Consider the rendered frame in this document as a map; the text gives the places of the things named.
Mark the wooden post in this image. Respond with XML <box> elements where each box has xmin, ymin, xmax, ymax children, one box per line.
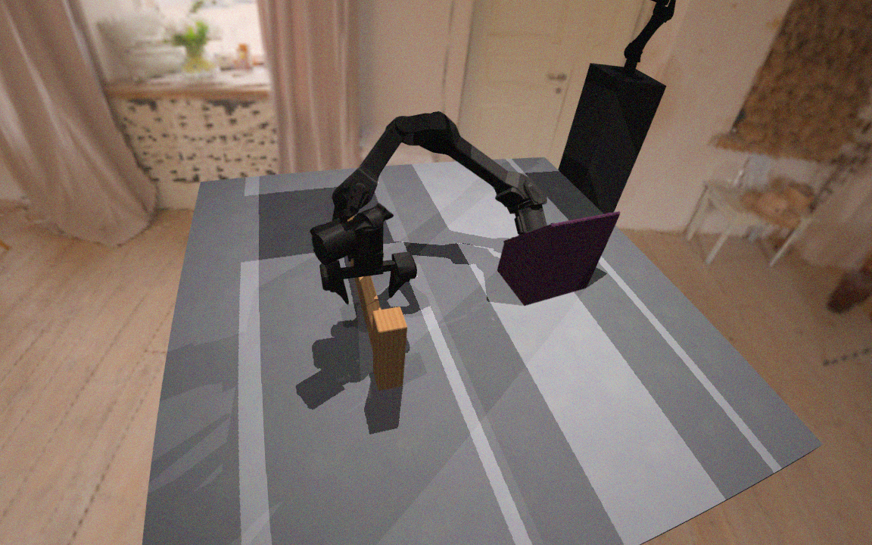
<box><xmin>372</xmin><ymin>307</ymin><xmax>407</xmax><ymax>391</ymax></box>

